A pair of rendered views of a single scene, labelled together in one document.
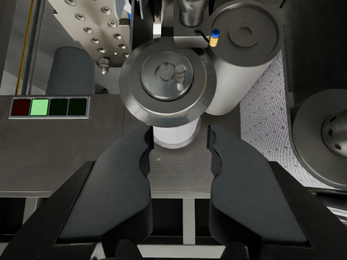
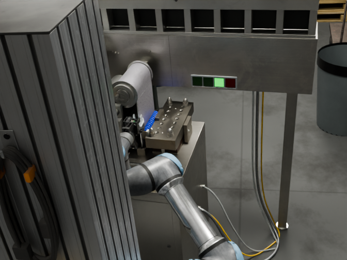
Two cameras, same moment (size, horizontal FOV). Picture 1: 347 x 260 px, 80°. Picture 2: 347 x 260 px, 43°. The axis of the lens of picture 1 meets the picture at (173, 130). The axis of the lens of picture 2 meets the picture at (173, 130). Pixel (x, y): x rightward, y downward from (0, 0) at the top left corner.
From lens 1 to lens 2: 1.91 m
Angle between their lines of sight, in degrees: 27
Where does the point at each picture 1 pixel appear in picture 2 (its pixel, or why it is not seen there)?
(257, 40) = not seen: hidden behind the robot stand
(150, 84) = (125, 94)
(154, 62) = (125, 99)
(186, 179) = (134, 41)
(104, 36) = (172, 115)
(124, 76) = (136, 96)
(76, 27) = (180, 119)
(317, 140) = not seen: hidden behind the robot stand
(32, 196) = (216, 33)
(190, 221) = (130, 20)
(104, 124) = (181, 70)
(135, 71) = (131, 97)
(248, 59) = not seen: hidden behind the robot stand
